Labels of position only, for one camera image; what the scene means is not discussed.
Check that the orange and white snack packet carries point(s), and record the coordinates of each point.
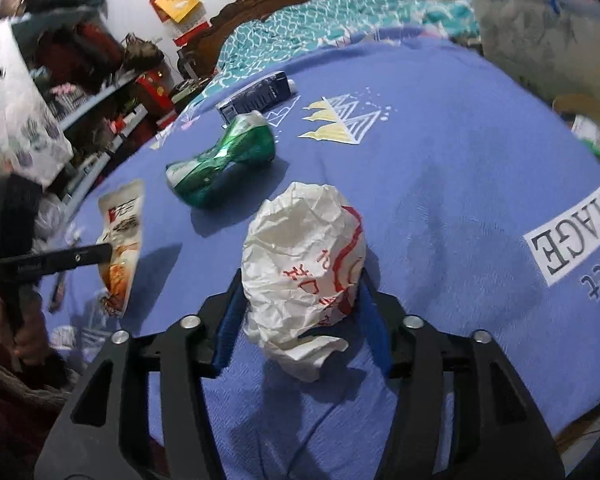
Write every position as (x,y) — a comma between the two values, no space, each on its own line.
(122,220)

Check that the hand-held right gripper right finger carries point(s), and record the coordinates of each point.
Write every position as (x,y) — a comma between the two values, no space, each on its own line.
(375,330)

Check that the brown bag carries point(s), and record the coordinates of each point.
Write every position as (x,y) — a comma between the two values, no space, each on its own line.
(142,51)

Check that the crushed green can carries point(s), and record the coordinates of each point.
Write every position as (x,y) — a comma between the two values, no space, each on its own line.
(230,160)

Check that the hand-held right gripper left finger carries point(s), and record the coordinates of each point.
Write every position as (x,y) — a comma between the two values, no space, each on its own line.
(227,330)

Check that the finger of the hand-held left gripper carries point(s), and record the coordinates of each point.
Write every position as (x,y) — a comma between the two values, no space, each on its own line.
(12,215)
(65,261)

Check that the blue printed blanket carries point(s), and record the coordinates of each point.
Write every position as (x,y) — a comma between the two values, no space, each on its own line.
(430,185)

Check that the dark wooden headboard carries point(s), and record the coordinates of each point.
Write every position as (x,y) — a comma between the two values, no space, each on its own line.
(260,2)

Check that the white cactus print paper bag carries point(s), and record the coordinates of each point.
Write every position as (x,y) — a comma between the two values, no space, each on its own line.
(15,125)

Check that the person's left hand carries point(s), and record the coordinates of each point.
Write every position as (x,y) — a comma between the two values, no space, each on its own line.
(30,340)

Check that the clear plastic storage bag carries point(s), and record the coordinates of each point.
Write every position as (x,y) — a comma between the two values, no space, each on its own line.
(530,35)

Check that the red box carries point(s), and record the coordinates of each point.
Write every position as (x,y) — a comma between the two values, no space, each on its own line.
(152,91)

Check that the red bags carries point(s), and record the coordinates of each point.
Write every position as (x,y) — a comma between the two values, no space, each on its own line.
(80,52)

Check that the teal patterned quilt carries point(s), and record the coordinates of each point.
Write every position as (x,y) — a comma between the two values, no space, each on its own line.
(305,25)

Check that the white paper wrapper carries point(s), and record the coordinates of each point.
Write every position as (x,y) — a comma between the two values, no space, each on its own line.
(305,270)

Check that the yellow and red wall calendar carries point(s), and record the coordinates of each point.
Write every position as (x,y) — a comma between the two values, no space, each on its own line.
(175,0)

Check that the grey metal shelf rack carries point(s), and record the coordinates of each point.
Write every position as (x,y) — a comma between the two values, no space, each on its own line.
(97,102)

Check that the dark blue carton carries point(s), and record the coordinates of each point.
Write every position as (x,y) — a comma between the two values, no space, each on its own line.
(257,95)

